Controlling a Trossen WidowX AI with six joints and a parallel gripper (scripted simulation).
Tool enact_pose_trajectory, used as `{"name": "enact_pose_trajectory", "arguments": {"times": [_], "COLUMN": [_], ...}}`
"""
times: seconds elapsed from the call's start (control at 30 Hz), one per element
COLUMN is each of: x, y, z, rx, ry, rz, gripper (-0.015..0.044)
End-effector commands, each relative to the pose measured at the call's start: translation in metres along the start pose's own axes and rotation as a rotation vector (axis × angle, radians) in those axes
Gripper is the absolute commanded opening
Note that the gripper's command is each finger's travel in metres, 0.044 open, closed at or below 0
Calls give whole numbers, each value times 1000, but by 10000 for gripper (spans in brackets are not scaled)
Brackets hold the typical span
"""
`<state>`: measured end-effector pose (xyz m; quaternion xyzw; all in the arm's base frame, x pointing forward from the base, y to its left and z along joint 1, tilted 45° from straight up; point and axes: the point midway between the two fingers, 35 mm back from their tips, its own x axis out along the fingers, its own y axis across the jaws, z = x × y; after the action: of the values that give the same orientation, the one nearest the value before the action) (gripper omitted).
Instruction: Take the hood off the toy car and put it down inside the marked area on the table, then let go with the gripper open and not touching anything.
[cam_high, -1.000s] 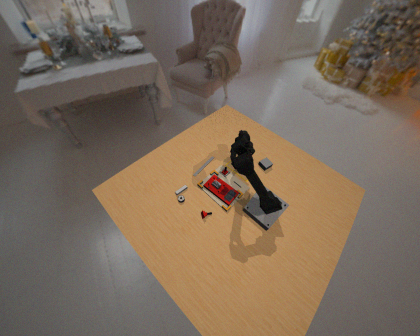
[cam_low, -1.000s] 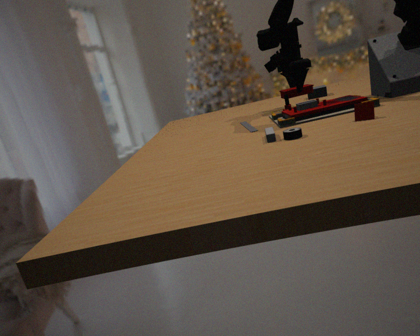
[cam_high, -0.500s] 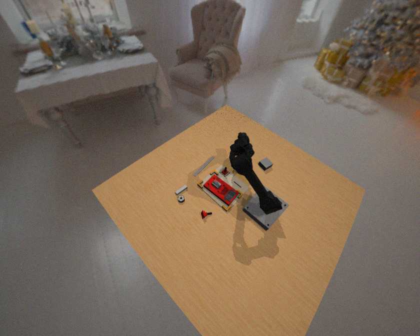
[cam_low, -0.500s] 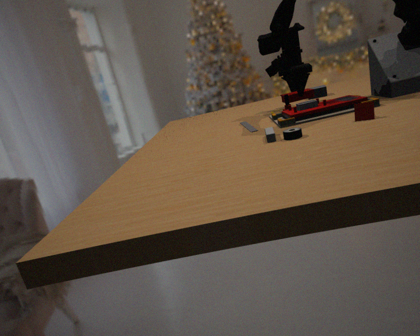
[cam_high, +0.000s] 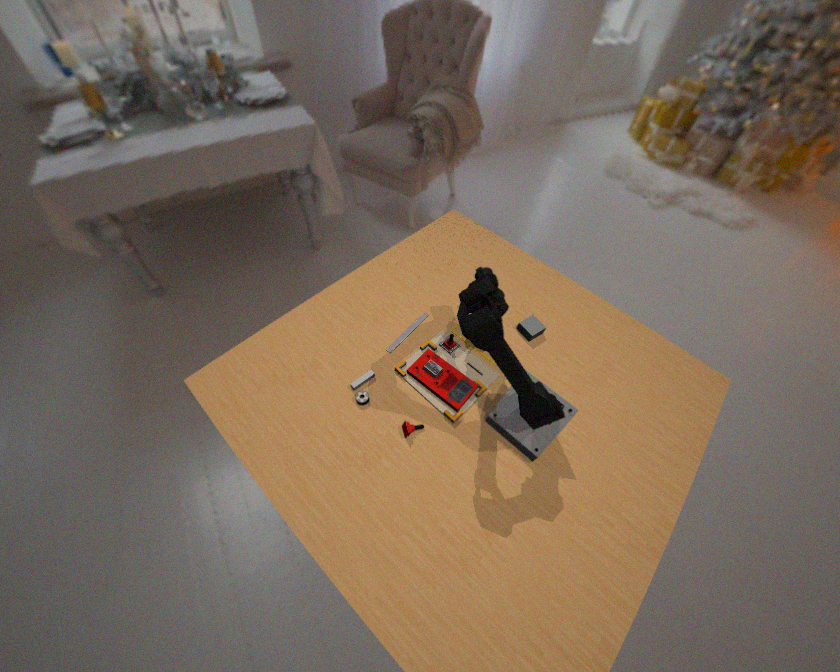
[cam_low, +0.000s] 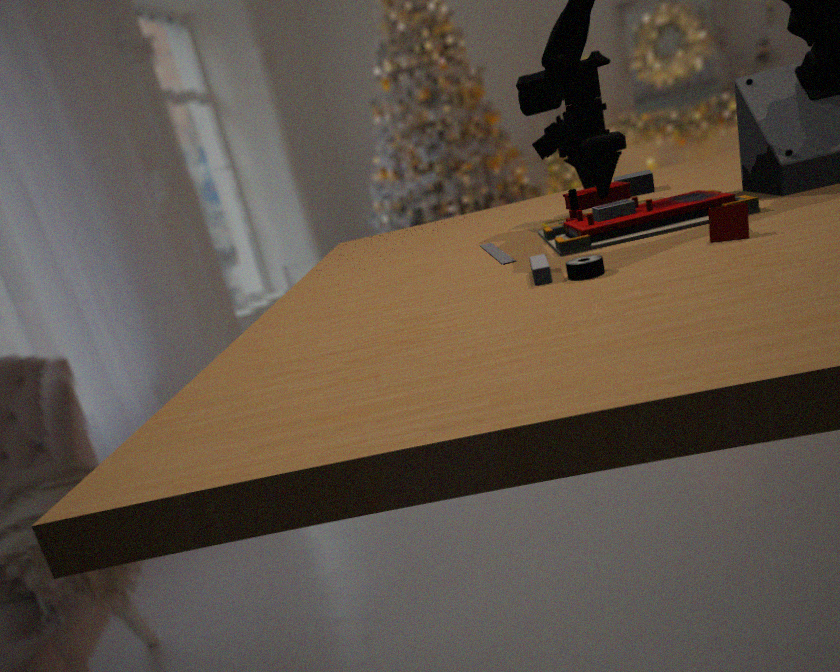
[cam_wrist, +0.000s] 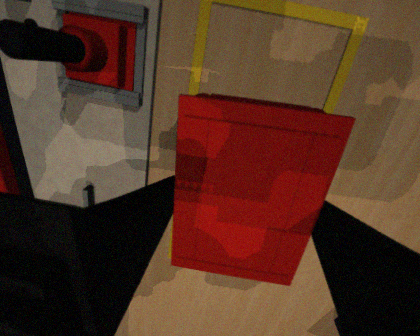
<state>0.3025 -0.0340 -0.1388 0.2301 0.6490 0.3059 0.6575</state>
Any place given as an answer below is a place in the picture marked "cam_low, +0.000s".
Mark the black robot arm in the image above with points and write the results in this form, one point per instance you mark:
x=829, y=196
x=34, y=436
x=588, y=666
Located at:
x=566, y=77

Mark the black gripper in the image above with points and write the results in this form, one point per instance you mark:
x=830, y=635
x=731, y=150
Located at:
x=595, y=155

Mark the black toy tyre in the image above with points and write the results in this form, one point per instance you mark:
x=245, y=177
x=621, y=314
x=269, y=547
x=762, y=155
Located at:
x=585, y=268

